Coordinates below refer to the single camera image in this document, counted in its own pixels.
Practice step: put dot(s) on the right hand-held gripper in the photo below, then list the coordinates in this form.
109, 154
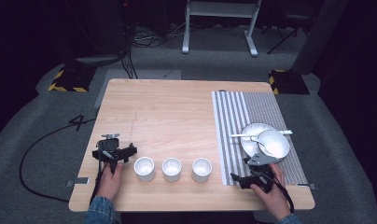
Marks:
259, 179

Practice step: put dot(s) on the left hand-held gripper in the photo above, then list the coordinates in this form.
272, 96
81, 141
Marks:
110, 153

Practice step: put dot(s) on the person's right hand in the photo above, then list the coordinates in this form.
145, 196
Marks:
275, 199

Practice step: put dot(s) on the person's left hand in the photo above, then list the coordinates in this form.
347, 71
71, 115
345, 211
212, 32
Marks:
110, 185

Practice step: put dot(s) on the white plate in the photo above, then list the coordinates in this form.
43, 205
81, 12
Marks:
248, 146

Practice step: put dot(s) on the white cup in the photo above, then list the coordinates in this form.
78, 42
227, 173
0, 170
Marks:
171, 169
202, 169
144, 168

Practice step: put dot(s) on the white spoon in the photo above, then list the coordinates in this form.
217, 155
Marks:
257, 139

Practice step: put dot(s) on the white bowl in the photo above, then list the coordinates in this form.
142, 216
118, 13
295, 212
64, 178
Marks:
276, 142

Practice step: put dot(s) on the grey tape strip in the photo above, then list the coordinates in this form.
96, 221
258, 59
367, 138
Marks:
78, 181
307, 186

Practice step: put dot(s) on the white chopstick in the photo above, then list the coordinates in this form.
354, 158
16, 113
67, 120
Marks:
242, 135

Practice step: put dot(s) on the striped grey placemat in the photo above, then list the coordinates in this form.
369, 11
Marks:
230, 124

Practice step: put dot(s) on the black tripod stand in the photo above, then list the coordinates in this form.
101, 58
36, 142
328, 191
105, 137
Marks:
284, 34

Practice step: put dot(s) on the grey column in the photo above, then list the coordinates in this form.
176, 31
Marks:
320, 34

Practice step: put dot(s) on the black yellow-striped base plate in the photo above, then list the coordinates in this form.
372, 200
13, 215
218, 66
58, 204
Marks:
72, 79
289, 82

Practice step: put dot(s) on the white desk frame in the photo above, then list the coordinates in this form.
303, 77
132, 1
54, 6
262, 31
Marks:
219, 9

